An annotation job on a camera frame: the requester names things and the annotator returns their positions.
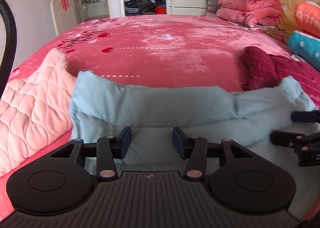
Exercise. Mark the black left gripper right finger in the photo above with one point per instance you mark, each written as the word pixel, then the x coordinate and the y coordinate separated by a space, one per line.
pixel 193 149

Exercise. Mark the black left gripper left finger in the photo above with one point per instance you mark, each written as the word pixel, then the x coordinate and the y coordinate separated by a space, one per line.
pixel 110 148

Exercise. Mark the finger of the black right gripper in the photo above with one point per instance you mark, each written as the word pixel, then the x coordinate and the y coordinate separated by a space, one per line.
pixel 306 116
pixel 285 139

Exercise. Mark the light blue puffer jacket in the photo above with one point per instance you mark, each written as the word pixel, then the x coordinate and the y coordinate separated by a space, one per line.
pixel 100 107

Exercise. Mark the dark clothes pile lower shelf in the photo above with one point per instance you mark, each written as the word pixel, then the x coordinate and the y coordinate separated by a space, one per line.
pixel 145 7

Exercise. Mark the teal floral pillow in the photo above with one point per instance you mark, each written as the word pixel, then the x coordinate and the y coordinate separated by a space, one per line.
pixel 305 46

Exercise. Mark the dark red puffer jacket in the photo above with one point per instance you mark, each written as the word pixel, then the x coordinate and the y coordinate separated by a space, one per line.
pixel 267 71

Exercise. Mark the pink quilted jacket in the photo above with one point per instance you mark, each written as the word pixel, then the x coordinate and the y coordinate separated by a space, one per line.
pixel 35 110

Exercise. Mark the orange good luck pillow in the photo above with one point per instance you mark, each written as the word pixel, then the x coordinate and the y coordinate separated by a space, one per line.
pixel 307 17

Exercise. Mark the folded pink blanket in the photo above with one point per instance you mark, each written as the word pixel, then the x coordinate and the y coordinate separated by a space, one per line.
pixel 250 13

